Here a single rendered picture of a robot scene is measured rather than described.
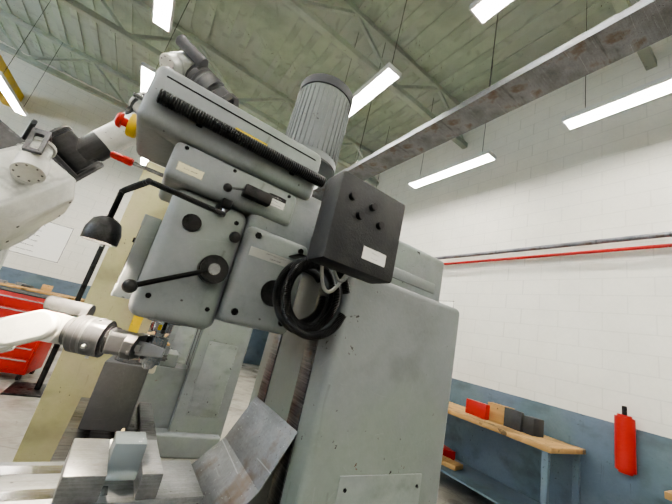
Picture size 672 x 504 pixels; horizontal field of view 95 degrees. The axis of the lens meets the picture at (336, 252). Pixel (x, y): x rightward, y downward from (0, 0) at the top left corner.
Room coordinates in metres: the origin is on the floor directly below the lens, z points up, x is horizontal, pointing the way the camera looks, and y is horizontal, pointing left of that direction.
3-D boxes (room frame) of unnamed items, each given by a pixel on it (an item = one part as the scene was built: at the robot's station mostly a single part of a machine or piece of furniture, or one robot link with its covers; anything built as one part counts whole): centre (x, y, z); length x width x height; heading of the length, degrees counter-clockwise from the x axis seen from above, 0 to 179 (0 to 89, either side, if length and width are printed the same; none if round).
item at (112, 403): (1.13, 0.58, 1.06); 0.22 x 0.12 x 0.20; 24
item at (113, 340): (0.81, 0.47, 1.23); 0.13 x 0.12 x 0.10; 12
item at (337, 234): (0.69, -0.04, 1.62); 0.20 x 0.09 x 0.21; 120
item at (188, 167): (0.85, 0.35, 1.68); 0.34 x 0.24 x 0.10; 120
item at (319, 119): (0.96, 0.17, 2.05); 0.20 x 0.20 x 0.32
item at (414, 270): (1.08, -0.05, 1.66); 0.80 x 0.23 x 0.20; 120
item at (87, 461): (0.65, 0.34, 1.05); 0.15 x 0.06 x 0.04; 32
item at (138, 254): (0.78, 0.48, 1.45); 0.04 x 0.04 x 0.21; 30
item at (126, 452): (0.68, 0.30, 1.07); 0.06 x 0.05 x 0.06; 32
